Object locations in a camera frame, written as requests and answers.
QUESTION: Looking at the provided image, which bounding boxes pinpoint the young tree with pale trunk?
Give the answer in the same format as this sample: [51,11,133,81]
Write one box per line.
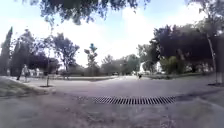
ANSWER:
[186,0,224,86]

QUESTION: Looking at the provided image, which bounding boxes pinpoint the grey dirt path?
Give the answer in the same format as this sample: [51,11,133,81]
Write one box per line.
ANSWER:
[0,74,224,128]

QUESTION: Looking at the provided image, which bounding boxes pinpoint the leafy tree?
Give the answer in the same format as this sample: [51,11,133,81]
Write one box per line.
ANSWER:
[51,32,81,80]

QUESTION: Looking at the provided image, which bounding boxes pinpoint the low distant tree row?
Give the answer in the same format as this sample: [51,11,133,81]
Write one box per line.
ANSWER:
[99,53,141,77]

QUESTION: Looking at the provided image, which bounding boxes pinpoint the large dark tree group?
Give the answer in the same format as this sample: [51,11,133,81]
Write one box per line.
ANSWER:
[136,22,224,76]

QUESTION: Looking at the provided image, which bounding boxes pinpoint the group of dark trees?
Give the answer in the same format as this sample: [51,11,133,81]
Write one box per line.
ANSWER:
[9,29,62,78]

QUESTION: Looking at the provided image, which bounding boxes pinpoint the narrow grass strip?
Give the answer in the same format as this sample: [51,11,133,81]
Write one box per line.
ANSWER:
[143,71,218,81]

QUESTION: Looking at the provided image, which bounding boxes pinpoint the long metal drain grate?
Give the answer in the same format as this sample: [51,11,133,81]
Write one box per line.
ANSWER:
[91,95,178,106]

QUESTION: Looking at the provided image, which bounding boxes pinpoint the thin young tree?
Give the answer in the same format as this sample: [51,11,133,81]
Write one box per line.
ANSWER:
[39,33,57,88]

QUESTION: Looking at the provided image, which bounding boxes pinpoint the grass patch with kerb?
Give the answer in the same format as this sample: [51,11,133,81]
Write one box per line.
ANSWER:
[0,76,48,99]

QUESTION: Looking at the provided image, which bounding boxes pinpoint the person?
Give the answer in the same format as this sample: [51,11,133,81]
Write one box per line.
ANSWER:
[20,63,31,83]

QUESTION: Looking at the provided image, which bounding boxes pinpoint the overhanging tree branches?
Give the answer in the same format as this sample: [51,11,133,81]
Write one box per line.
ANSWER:
[19,0,152,26]

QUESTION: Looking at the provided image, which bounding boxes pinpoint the small slender tree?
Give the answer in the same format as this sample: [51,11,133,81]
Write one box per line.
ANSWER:
[83,42,100,77]

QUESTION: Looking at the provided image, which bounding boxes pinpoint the tall dark cypress tree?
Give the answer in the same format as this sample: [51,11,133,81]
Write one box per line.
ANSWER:
[0,26,14,77]

